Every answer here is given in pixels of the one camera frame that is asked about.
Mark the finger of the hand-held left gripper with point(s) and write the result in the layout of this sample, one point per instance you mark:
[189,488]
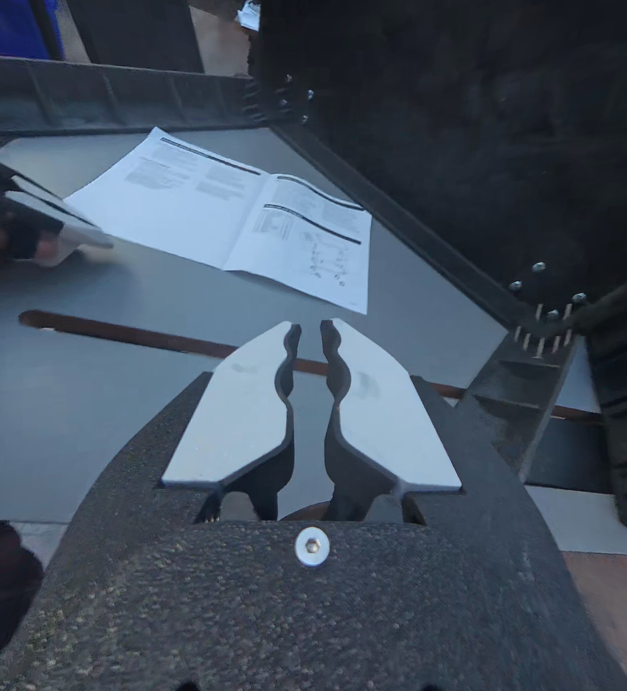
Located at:
[49,197]
[76,232]

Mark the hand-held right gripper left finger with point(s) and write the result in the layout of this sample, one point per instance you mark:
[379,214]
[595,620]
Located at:
[232,415]

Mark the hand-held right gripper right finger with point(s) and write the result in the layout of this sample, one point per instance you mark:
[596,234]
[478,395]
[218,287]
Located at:
[394,415]

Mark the black plastic cart shelf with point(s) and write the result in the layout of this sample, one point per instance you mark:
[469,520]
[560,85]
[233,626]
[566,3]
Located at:
[453,135]

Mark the person's left hand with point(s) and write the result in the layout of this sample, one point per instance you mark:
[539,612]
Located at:
[0,216]

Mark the white instruction manual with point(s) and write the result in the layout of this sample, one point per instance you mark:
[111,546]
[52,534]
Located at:
[184,216]

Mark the brown wooden strip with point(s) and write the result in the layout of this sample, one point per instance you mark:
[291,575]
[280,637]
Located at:
[130,334]

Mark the blue plastic bin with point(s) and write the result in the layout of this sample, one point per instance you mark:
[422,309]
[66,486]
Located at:
[6,21]

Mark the white paper sheet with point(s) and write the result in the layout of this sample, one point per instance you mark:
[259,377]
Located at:
[248,13]

